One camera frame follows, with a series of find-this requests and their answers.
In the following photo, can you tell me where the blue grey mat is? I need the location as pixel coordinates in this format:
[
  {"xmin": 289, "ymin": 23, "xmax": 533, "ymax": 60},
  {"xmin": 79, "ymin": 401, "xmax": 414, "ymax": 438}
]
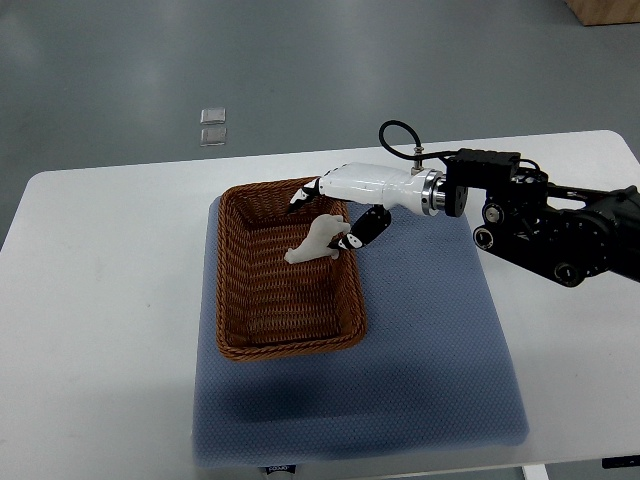
[{"xmin": 192, "ymin": 204, "xmax": 529, "ymax": 469}]

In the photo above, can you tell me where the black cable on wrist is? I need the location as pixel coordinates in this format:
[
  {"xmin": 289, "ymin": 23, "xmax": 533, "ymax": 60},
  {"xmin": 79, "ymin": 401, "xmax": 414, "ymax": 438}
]
[{"xmin": 378, "ymin": 119, "xmax": 451, "ymax": 171}]

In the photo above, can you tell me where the upper floor metal plate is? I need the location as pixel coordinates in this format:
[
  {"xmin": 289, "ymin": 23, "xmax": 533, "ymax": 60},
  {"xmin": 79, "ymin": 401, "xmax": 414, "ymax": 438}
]
[{"xmin": 200, "ymin": 107, "xmax": 226, "ymax": 125}]

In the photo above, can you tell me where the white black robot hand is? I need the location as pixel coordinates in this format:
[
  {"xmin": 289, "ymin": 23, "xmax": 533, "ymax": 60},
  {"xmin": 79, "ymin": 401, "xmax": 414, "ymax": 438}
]
[{"xmin": 288, "ymin": 163, "xmax": 446, "ymax": 250}]

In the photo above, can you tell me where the brown wicker basket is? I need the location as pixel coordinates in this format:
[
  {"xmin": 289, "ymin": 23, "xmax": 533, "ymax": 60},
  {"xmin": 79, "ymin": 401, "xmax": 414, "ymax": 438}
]
[{"xmin": 215, "ymin": 179, "xmax": 367, "ymax": 361}]

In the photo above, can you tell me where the black table control panel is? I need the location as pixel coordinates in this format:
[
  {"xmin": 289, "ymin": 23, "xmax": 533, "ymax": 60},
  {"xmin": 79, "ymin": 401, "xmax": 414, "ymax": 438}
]
[{"xmin": 601, "ymin": 456, "xmax": 640, "ymax": 470}]

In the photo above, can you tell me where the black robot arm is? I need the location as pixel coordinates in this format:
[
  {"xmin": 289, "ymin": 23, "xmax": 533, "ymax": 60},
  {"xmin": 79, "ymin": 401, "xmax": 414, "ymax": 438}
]
[{"xmin": 440, "ymin": 149, "xmax": 639, "ymax": 287}]

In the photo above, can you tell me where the white bear figurine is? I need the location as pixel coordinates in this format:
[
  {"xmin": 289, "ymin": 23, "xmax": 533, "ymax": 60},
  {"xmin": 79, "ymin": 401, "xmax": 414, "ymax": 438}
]
[{"xmin": 284, "ymin": 214, "xmax": 351, "ymax": 264}]

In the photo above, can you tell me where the table label plate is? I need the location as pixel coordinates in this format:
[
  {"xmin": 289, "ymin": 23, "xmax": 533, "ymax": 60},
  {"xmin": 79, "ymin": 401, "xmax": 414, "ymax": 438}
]
[{"xmin": 265, "ymin": 464, "xmax": 296, "ymax": 475}]

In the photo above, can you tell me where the wooden box corner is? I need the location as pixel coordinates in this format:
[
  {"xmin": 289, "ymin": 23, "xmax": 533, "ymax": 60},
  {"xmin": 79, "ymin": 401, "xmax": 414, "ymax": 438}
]
[{"xmin": 565, "ymin": 0, "xmax": 639, "ymax": 26}]

